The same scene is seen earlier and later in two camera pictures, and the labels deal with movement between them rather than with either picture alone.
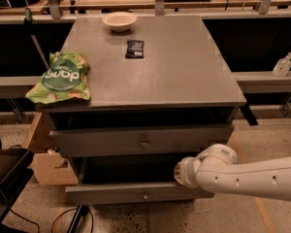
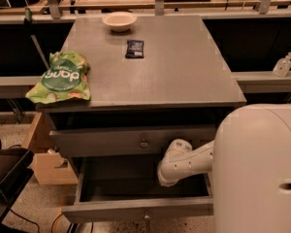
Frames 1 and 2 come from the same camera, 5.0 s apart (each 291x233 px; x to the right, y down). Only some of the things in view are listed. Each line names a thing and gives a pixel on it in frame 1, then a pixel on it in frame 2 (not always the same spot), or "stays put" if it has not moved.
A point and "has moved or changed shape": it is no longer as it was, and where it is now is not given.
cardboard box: x=48 y=168 stays put
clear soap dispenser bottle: x=283 y=65 stays put
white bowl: x=119 y=21 stays put
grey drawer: x=126 y=182 has moved or changed shape
